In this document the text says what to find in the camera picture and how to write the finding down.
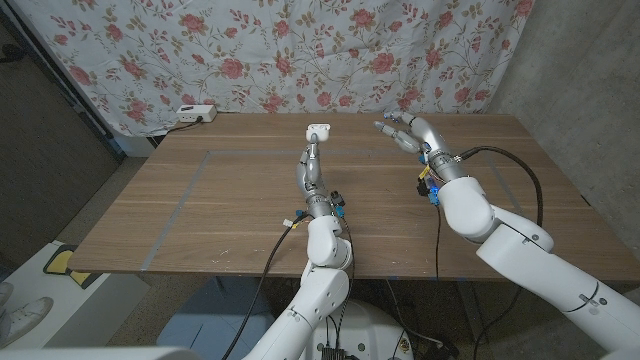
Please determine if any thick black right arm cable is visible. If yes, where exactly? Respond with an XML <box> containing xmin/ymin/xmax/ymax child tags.
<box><xmin>457</xmin><ymin>145</ymin><xmax>545</xmax><ymax>360</ymax></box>

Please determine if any white power strip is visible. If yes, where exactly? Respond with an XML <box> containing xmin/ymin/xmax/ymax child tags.
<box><xmin>175</xmin><ymin>103</ymin><xmax>219</xmax><ymax>124</ymax></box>

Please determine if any white floor board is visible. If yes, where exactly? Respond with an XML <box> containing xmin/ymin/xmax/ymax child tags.
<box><xmin>2</xmin><ymin>239</ymin><xmax>151</xmax><ymax>349</ymax></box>

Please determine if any floral backdrop cloth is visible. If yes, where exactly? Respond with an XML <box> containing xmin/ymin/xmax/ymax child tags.
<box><xmin>9</xmin><ymin>0</ymin><xmax>536</xmax><ymax>137</ymax></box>

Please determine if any pale blue floor plate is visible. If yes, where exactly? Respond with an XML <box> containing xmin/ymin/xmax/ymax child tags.
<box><xmin>157</xmin><ymin>277</ymin><xmax>279</xmax><ymax>360</ymax></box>

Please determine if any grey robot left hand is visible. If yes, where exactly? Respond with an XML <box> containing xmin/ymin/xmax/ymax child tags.
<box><xmin>295</xmin><ymin>130</ymin><xmax>346</xmax><ymax>219</ymax></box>

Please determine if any black door frame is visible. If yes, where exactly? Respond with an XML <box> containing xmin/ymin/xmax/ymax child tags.
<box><xmin>0</xmin><ymin>0</ymin><xmax>127</xmax><ymax>162</ymax></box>

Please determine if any grey table leg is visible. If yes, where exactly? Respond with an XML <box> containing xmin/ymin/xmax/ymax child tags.
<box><xmin>457</xmin><ymin>279</ymin><xmax>489</xmax><ymax>346</ymax></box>

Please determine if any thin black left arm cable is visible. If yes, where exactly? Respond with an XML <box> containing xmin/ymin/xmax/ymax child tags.
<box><xmin>324</xmin><ymin>217</ymin><xmax>356</xmax><ymax>351</ymax></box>

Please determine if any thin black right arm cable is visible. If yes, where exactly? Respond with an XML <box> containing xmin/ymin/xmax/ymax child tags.
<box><xmin>434</xmin><ymin>204</ymin><xmax>442</xmax><ymax>281</ymax></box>

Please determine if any white AirPods case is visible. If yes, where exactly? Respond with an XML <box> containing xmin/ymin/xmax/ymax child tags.
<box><xmin>305</xmin><ymin>123</ymin><xmax>332</xmax><ymax>144</ymax></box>

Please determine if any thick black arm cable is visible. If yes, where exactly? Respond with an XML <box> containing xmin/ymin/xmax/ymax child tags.
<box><xmin>457</xmin><ymin>145</ymin><xmax>545</xmax><ymax>360</ymax></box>
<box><xmin>219</xmin><ymin>212</ymin><xmax>309</xmax><ymax>360</ymax></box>

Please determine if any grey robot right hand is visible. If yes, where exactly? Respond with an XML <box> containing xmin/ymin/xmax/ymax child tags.
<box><xmin>373</xmin><ymin>110</ymin><xmax>469</xmax><ymax>184</ymax></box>

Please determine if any white sneaker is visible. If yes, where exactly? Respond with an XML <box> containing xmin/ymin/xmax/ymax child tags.
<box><xmin>0</xmin><ymin>296</ymin><xmax>55</xmax><ymax>346</ymax></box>

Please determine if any white round robot torso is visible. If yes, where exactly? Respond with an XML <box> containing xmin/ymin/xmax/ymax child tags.
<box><xmin>299</xmin><ymin>299</ymin><xmax>415</xmax><ymax>360</ymax></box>

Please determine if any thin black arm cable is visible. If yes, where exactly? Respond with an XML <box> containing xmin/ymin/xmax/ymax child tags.
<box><xmin>434</xmin><ymin>204</ymin><xmax>442</xmax><ymax>281</ymax></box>
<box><xmin>324</xmin><ymin>217</ymin><xmax>356</xmax><ymax>351</ymax></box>

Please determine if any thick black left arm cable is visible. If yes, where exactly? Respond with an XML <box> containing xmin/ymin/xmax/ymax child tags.
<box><xmin>219</xmin><ymin>212</ymin><xmax>309</xmax><ymax>360</ymax></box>

